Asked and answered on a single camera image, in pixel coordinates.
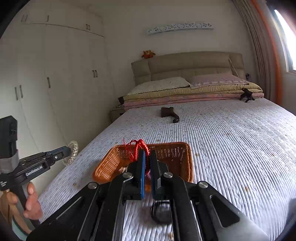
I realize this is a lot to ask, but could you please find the clear spiral hair tie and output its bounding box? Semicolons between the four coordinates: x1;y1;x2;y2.
62;139;79;166

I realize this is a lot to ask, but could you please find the red braided cord bracelet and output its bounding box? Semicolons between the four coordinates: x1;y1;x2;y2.
122;138;151;164

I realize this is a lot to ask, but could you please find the person's left hand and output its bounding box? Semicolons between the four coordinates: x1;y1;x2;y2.
0;181;43;219

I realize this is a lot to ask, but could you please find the brown wicker basket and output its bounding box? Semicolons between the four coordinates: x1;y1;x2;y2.
92;142;193;183

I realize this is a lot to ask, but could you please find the black smart watch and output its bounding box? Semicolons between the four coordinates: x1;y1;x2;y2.
150;200;171;225

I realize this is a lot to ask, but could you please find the bedside nightstand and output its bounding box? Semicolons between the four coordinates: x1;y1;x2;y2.
109;108;125;122

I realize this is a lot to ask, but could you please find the brown wooden back scratcher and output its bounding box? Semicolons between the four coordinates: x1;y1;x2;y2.
161;107;180;123

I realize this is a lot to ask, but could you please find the white wardrobe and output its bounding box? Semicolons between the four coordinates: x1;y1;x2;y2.
1;1;115;158

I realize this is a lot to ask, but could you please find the pink folded quilt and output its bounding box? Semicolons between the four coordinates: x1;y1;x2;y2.
120;92;265;112

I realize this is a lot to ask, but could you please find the white quilted bedspread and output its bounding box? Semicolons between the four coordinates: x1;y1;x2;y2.
39;98;295;240

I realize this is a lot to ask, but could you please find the white floral pillow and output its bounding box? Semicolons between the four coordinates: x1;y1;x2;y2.
128;77;191;95

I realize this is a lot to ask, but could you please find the pink pillow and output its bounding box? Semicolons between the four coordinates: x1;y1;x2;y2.
189;73;249;88

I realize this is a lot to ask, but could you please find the beige padded headboard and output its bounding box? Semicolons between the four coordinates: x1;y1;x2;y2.
131;51;246;85

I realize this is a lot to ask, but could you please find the beige folded quilt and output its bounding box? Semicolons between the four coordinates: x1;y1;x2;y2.
123;82;264;101

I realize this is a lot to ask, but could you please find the orange plush toy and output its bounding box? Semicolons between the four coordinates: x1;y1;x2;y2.
142;50;156;59

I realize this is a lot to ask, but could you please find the black tripod clamp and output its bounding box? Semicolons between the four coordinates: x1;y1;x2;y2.
239;88;255;103

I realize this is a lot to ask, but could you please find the grey orange curtain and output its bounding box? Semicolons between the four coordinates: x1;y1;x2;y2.
233;1;283;106

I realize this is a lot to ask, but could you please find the white carved wall ornament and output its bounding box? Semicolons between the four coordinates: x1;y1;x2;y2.
146;22;214;35

